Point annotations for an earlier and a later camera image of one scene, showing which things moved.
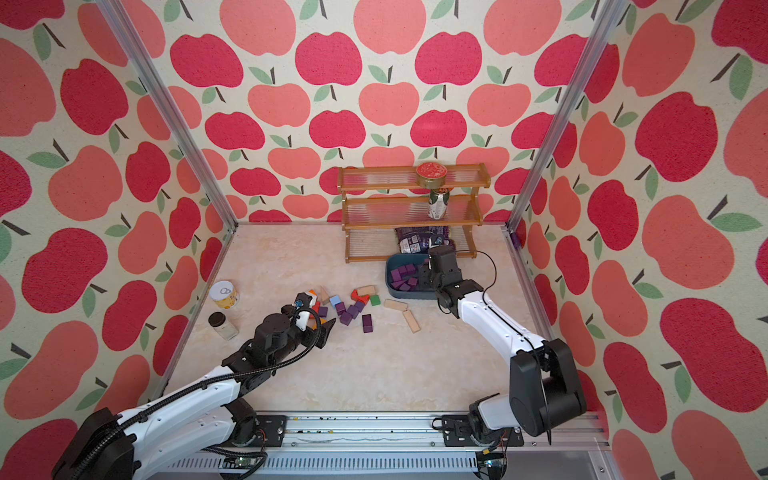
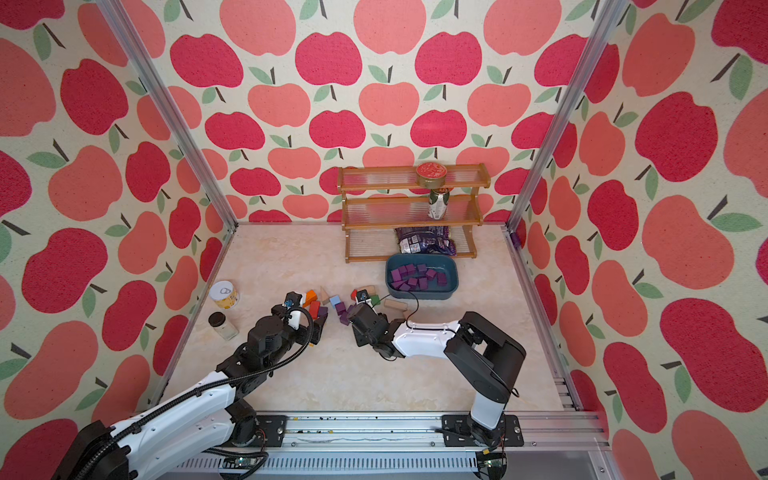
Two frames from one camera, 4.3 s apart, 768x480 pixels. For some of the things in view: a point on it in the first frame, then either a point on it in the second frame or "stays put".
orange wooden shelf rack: x=386 y=211 stays put
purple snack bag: x=420 y=239 stays put
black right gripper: x=425 y=276 -> x=358 y=337
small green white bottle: x=438 y=200 stays put
